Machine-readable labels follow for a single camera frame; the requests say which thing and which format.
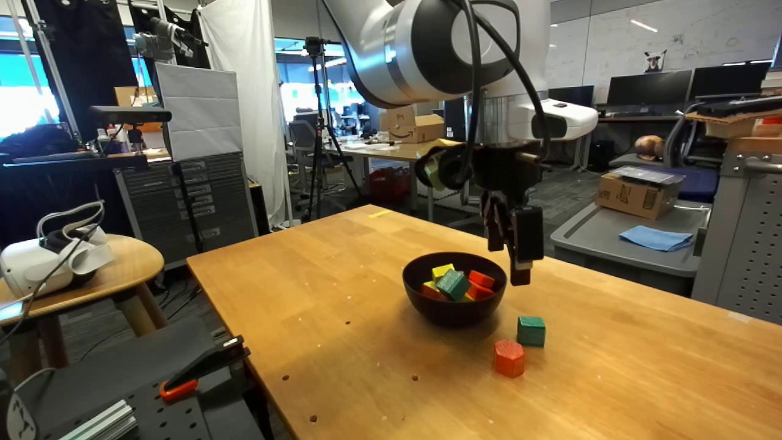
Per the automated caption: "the black shelf board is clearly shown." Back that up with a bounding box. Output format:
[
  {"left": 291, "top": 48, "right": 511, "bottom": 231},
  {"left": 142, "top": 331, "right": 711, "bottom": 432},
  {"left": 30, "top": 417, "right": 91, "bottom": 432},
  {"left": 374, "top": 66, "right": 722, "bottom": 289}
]
[{"left": 87, "top": 103, "right": 175, "bottom": 126}]

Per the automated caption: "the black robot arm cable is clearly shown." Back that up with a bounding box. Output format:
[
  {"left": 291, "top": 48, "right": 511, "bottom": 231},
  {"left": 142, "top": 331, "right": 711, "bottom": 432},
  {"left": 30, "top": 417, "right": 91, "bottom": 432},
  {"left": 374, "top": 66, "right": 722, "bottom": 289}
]
[{"left": 449, "top": 0, "right": 555, "bottom": 166}]

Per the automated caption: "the white curved hose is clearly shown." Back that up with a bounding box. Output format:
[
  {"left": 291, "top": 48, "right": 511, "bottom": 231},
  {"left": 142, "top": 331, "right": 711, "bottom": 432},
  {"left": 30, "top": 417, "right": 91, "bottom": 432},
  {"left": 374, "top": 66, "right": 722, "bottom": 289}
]
[{"left": 663, "top": 103, "right": 703, "bottom": 170}]

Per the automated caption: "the flat grey tray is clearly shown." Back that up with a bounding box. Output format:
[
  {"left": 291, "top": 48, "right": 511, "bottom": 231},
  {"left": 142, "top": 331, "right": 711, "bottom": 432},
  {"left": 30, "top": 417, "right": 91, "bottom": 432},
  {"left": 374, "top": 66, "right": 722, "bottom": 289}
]
[{"left": 608, "top": 163, "right": 689, "bottom": 188}]

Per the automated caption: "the white VR headset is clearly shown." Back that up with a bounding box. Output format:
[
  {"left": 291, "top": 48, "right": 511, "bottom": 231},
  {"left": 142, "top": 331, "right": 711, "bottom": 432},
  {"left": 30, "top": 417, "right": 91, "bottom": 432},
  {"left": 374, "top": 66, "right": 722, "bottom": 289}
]
[{"left": 0, "top": 198, "right": 119, "bottom": 301}]

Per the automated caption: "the cardboard box smile logo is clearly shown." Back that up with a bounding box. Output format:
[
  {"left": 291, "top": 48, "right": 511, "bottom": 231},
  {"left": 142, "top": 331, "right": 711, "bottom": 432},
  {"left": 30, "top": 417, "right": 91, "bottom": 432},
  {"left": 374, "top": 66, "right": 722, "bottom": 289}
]
[{"left": 378, "top": 105, "right": 449, "bottom": 147}]

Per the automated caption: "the blue storage bin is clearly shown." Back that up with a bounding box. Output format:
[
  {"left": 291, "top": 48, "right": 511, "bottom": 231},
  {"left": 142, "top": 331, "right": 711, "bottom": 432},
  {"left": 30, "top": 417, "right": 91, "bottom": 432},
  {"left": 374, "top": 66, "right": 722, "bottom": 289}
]
[{"left": 663, "top": 163, "right": 725, "bottom": 206}]

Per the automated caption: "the red hexagonal toy block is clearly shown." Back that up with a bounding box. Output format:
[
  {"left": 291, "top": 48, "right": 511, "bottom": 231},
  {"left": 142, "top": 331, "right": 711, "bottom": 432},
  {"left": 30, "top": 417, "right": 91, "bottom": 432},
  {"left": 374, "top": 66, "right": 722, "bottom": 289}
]
[{"left": 491, "top": 338, "right": 527, "bottom": 382}]

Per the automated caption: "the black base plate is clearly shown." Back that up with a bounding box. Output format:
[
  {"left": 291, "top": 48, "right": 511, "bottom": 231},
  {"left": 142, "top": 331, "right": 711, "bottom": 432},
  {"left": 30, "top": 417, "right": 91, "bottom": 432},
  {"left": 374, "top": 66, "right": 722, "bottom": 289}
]
[{"left": 0, "top": 312, "right": 275, "bottom": 440}]

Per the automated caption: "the red bin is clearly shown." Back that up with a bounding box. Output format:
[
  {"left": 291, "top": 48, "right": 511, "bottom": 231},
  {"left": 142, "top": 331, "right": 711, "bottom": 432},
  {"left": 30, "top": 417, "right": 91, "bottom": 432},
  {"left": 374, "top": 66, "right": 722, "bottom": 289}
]
[{"left": 366, "top": 163, "right": 416, "bottom": 207}]

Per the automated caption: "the round wooden side table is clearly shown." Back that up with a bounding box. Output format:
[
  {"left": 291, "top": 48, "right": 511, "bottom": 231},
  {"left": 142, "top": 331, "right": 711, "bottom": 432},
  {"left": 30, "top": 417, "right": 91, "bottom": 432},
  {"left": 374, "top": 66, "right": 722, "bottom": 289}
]
[{"left": 0, "top": 231, "right": 171, "bottom": 371}]

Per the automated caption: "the green cube toy block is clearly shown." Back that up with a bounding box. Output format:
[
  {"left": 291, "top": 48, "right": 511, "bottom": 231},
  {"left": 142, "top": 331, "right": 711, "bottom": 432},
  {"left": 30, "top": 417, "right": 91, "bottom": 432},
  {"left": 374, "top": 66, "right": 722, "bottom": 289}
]
[{"left": 438, "top": 268, "right": 471, "bottom": 302}]

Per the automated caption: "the grey plastic tote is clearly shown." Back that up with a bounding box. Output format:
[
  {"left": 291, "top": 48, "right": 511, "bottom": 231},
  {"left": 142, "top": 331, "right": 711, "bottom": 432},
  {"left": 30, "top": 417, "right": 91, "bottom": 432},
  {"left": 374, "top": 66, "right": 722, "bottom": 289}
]
[{"left": 549, "top": 199, "right": 713, "bottom": 297}]

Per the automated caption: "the dark filing cabinet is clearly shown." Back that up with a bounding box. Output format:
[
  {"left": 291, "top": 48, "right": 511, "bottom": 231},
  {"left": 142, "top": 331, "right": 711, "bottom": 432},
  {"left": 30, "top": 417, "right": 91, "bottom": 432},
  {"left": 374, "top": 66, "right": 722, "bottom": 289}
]
[{"left": 119, "top": 149, "right": 262, "bottom": 267}]

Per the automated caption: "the silver aluminium bar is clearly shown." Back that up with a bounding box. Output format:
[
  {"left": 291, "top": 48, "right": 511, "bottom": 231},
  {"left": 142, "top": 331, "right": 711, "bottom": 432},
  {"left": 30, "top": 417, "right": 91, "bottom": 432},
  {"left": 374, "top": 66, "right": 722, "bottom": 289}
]
[{"left": 59, "top": 397, "right": 140, "bottom": 440}]

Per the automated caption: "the red cube toy block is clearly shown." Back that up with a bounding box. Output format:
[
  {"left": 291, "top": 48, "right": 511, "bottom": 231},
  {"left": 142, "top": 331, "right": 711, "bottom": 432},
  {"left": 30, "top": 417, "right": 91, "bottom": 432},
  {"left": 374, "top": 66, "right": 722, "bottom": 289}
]
[{"left": 418, "top": 278, "right": 446, "bottom": 302}]

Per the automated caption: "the small teal toy block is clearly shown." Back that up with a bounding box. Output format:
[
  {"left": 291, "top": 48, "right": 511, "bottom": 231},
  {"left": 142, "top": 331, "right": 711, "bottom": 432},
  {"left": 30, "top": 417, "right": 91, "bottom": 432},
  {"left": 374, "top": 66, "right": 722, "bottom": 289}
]
[{"left": 515, "top": 314, "right": 546, "bottom": 350}]

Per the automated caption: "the black bowl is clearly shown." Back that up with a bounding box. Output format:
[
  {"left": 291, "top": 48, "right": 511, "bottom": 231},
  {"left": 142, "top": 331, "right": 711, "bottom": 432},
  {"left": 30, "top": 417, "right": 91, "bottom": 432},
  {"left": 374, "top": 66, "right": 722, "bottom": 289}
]
[{"left": 400, "top": 248, "right": 511, "bottom": 329}]

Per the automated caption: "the black clamp orange handle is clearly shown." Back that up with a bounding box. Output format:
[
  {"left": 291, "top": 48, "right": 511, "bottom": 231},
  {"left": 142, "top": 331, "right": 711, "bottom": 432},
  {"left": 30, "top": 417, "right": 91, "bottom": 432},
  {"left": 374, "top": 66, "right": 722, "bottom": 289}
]
[{"left": 155, "top": 335, "right": 248, "bottom": 408}]

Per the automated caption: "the black tripod stand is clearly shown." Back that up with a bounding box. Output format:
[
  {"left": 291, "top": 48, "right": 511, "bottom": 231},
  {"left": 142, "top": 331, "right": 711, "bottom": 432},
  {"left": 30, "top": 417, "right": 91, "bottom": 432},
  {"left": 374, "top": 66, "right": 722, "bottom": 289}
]
[{"left": 300, "top": 33, "right": 366, "bottom": 225}]

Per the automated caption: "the white hanging curtain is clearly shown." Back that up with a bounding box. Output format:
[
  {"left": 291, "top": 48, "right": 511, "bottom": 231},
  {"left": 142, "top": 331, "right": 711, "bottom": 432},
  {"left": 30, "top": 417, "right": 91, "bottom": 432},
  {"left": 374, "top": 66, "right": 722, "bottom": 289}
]
[{"left": 195, "top": 0, "right": 292, "bottom": 228}]

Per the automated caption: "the black desk monitor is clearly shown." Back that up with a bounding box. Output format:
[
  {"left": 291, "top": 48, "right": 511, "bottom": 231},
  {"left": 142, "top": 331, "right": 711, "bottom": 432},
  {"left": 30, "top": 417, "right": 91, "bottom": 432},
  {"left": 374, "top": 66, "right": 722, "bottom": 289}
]
[
  {"left": 689, "top": 61, "right": 774, "bottom": 103},
  {"left": 604, "top": 67, "right": 696, "bottom": 109}
]

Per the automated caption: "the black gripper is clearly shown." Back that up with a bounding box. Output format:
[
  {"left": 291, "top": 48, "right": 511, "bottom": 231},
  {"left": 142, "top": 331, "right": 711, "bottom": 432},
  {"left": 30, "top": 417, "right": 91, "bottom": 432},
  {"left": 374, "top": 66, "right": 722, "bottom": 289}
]
[{"left": 471, "top": 143, "right": 546, "bottom": 289}]

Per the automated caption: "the wooden office desk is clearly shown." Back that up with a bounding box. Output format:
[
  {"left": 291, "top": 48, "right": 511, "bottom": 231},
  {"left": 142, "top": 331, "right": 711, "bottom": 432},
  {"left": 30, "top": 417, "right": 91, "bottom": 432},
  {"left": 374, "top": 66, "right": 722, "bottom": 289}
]
[{"left": 334, "top": 133, "right": 468, "bottom": 225}]

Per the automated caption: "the printed cardboard box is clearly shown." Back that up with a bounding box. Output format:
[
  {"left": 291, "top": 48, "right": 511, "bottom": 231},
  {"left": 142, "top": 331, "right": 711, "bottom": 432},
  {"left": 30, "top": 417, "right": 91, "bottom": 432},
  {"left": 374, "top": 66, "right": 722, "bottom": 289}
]
[{"left": 597, "top": 166, "right": 689, "bottom": 225}]

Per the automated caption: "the white base cable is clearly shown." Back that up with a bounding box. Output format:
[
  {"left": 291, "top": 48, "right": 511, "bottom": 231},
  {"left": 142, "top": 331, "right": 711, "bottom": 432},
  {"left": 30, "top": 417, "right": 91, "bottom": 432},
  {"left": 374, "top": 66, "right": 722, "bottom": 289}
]
[{"left": 4, "top": 364, "right": 55, "bottom": 440}]

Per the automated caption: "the white foam panel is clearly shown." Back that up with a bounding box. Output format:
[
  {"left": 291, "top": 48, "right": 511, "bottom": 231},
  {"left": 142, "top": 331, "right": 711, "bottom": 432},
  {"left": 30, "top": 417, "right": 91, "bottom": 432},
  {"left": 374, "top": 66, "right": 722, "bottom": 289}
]
[{"left": 152, "top": 61, "right": 245, "bottom": 163}]

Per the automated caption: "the small red toy block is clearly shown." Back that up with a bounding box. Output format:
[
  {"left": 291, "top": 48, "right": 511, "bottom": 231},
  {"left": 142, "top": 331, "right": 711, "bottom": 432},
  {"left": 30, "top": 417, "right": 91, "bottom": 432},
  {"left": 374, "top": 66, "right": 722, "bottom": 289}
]
[{"left": 466, "top": 268, "right": 498, "bottom": 302}]

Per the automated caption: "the brown round object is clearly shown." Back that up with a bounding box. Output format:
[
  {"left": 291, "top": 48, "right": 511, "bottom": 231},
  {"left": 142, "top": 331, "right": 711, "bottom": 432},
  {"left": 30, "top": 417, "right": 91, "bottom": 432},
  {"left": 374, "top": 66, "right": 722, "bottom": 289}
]
[{"left": 631, "top": 131, "right": 666, "bottom": 160}]

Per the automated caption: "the blue cloth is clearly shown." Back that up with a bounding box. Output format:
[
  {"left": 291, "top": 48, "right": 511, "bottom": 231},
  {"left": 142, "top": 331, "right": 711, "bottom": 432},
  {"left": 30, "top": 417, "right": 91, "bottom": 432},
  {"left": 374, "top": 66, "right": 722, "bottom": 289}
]
[{"left": 616, "top": 221, "right": 699, "bottom": 254}]

